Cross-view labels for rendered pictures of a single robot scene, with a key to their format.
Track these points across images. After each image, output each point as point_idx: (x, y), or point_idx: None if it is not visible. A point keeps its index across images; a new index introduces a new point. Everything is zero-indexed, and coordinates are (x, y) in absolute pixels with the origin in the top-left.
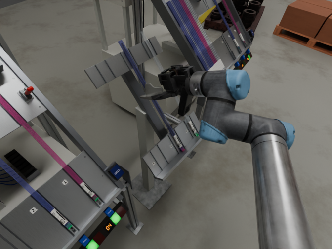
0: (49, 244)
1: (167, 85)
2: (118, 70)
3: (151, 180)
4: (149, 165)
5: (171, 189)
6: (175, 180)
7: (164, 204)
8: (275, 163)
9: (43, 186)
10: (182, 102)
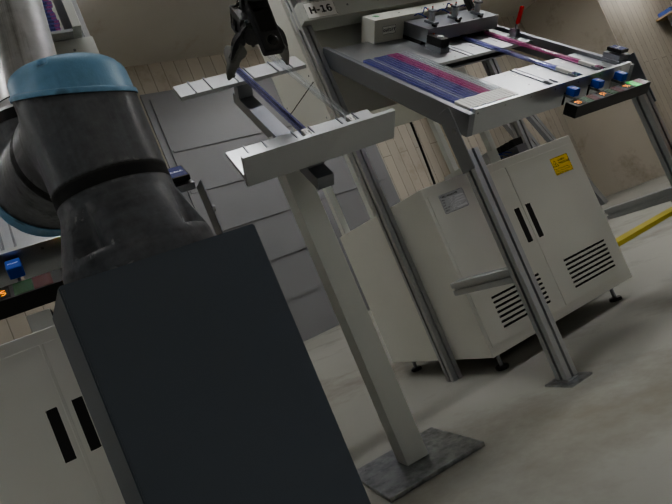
0: (35, 240)
1: (239, 26)
2: (219, 83)
3: (394, 402)
4: (235, 161)
5: (478, 454)
6: (502, 434)
7: (444, 484)
8: None
9: None
10: (254, 26)
